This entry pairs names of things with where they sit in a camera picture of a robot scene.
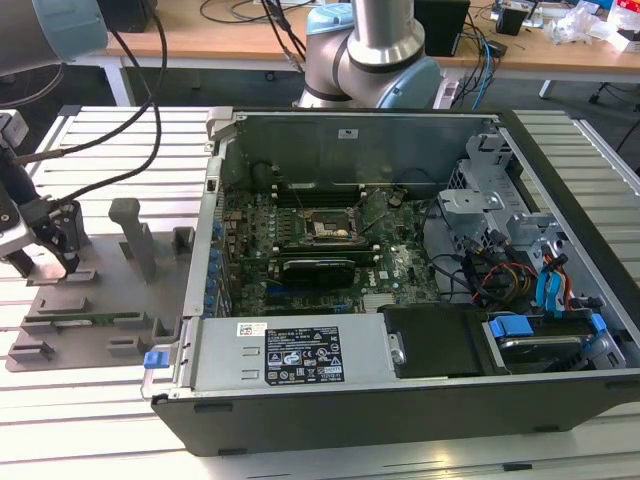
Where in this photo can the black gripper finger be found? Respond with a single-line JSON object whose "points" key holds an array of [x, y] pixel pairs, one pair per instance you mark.
{"points": [[62, 225], [19, 262]]}

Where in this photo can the silver CPU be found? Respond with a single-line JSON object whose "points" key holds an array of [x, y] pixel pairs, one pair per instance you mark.
{"points": [[47, 265]]}

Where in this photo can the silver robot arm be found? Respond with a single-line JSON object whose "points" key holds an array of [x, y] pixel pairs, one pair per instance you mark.
{"points": [[380, 50]]}

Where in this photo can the grey wrist-mounted box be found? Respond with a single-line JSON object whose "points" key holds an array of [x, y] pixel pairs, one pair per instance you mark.
{"points": [[12, 127]]}

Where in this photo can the grey parts rack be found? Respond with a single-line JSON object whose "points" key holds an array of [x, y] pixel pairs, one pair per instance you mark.
{"points": [[100, 300]]}

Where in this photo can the green RAM stick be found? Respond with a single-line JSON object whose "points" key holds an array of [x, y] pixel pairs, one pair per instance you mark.
{"points": [[112, 316]]}

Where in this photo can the blue case release latch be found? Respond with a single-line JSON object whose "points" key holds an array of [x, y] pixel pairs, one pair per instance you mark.
{"points": [[155, 361]]}

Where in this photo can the silver power supply unit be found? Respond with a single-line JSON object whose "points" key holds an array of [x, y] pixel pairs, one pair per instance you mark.
{"points": [[220, 350]]}

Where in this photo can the large black box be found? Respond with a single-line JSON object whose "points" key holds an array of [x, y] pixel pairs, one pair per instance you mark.
{"points": [[127, 12]]}

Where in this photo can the long wooden desk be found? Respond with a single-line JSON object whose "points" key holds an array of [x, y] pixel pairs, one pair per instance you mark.
{"points": [[175, 45]]}

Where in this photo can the black graphics card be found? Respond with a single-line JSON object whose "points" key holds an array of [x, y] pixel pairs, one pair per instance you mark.
{"points": [[320, 272]]}

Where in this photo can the silver chipset heat sink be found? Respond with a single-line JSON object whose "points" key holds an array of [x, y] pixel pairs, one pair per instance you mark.
{"points": [[379, 303]]}

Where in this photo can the round coin battery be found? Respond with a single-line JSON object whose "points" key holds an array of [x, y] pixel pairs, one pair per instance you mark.
{"points": [[395, 200]]}

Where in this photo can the green motherboard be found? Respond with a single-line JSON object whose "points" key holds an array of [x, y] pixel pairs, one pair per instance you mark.
{"points": [[400, 270]]}

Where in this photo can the black open PC case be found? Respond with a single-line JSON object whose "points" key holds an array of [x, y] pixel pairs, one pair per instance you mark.
{"points": [[350, 420]]}

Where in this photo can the black plastic drive cover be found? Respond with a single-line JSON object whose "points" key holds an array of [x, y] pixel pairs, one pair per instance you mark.
{"points": [[435, 340]]}

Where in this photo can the white power strip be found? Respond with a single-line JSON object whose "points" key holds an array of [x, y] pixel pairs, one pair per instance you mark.
{"points": [[447, 95]]}

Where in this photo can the silver flat-topped disk bay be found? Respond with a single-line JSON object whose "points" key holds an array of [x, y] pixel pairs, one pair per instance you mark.
{"points": [[470, 202]]}

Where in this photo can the perforated silver disk cage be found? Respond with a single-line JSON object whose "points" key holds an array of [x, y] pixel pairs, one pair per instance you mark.
{"points": [[487, 165]]}

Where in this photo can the black tower box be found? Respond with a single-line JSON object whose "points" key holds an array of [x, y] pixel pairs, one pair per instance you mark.
{"points": [[445, 30]]}

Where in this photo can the blue disk carrier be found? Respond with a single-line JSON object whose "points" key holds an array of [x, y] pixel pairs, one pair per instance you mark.
{"points": [[510, 327]]}

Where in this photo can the small black device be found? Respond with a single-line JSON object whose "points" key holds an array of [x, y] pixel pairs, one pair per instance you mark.
{"points": [[498, 48]]}

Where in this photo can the small black container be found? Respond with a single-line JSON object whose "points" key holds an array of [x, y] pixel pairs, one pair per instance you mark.
{"points": [[510, 22]]}

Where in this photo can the black hard disk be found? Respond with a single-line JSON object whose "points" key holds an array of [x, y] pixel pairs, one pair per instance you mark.
{"points": [[540, 346]]}

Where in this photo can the clear plastic bags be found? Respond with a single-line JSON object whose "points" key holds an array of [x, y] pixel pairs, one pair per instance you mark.
{"points": [[575, 22]]}

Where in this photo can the white red box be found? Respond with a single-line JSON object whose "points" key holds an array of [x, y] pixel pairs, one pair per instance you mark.
{"points": [[629, 35]]}

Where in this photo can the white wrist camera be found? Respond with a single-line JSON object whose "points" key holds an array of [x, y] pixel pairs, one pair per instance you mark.
{"points": [[12, 235]]}

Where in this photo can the white wall sticker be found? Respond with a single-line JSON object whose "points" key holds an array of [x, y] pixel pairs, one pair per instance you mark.
{"points": [[347, 133]]}

